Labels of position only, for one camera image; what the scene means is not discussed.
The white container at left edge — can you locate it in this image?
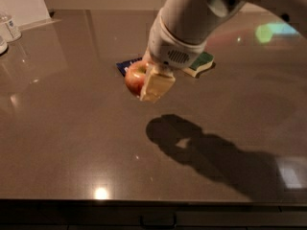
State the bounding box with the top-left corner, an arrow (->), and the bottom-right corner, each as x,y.
0,35 -> 8,55

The black drawer handle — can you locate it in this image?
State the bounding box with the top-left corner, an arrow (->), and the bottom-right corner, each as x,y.
139,214 -> 177,230

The green yellow sponge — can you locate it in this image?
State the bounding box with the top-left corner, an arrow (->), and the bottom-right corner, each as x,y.
182,52 -> 214,78

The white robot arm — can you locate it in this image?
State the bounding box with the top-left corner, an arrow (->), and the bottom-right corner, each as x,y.
140,0 -> 307,103

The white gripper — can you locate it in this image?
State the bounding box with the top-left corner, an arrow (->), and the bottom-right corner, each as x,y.
140,10 -> 205,103

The blue rxbar blueberry wrapper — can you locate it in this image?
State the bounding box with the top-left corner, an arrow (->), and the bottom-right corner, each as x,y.
116,57 -> 141,77

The red yellow apple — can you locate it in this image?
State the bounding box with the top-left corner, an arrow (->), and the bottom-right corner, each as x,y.
125,60 -> 148,97

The clear plastic water bottle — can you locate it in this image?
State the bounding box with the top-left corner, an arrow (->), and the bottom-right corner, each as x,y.
0,11 -> 21,42

